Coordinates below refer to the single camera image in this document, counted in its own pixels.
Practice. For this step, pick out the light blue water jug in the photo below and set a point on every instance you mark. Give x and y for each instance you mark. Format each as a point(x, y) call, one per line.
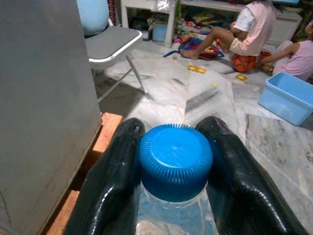
point(93, 17)

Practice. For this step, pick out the orange ball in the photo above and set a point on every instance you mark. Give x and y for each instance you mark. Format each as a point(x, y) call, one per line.
point(244, 63)

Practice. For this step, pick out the wooden pallet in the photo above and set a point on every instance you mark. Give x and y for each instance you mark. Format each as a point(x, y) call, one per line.
point(107, 132)

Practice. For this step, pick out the colourful fabric bag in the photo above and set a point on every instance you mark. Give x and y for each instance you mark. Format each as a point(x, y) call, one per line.
point(210, 52)

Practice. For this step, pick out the tiny yellow toy piece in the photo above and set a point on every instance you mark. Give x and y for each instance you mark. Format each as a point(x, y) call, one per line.
point(214, 84)

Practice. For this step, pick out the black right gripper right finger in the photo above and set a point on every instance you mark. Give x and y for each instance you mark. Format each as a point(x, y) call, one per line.
point(242, 186)

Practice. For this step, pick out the child in pink sleeveless top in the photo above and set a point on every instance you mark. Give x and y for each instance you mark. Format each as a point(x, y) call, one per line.
point(298, 58)

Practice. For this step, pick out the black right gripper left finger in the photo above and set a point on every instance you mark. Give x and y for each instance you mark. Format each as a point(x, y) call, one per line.
point(107, 186)

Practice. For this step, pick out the white drawer cabinet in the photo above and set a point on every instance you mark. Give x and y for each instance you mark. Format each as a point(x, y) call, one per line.
point(286, 27)

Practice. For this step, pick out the child in pink white shirt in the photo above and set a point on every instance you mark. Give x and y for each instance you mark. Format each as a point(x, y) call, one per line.
point(254, 27)

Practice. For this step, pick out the grey folding chair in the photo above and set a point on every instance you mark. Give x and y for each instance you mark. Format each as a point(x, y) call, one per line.
point(110, 44)

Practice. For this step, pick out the short yellow toy piece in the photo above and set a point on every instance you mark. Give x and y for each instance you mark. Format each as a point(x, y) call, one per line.
point(241, 77)

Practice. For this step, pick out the light blue plastic bin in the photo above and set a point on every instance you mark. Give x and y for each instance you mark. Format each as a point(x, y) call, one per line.
point(286, 98)

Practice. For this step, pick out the long yellow toy piece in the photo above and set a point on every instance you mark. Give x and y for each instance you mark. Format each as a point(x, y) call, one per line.
point(196, 69)

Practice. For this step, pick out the small blue storage box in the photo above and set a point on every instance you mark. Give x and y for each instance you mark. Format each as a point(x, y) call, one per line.
point(159, 33)

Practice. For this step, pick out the white shelf table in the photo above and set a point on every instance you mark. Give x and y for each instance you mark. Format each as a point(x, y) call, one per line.
point(171, 24)

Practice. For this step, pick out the blue capped water bottle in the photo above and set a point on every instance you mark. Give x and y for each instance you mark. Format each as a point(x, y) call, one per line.
point(173, 156)

